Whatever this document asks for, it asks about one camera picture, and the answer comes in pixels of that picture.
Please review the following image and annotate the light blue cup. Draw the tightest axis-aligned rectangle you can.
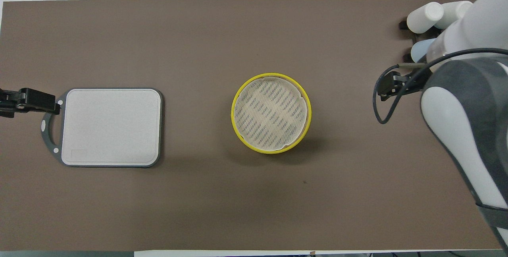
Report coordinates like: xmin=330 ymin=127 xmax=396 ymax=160
xmin=411 ymin=38 xmax=438 ymax=64

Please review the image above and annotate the black cup rack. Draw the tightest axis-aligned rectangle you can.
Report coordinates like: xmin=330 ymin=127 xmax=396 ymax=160
xmin=399 ymin=18 xmax=442 ymax=64

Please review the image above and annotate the white cup blue rim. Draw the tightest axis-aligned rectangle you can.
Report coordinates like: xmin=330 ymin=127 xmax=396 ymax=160
xmin=436 ymin=1 xmax=474 ymax=29

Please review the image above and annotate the brown table mat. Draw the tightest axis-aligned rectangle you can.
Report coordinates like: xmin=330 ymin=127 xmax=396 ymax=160
xmin=0 ymin=0 xmax=502 ymax=252

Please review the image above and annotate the white cutting board grey rim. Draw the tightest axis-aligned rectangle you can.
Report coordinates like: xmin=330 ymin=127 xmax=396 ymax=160
xmin=41 ymin=87 xmax=164 ymax=168

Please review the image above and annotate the plain white cup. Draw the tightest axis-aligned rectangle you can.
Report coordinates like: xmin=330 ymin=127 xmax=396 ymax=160
xmin=407 ymin=2 xmax=444 ymax=34

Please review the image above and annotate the yellow steamer lid woven top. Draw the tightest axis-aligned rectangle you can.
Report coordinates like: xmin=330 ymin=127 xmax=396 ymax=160
xmin=231 ymin=73 xmax=312 ymax=153

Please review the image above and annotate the yellow bamboo steamer base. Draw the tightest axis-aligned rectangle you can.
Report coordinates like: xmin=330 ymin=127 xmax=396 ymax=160
xmin=231 ymin=108 xmax=312 ymax=155

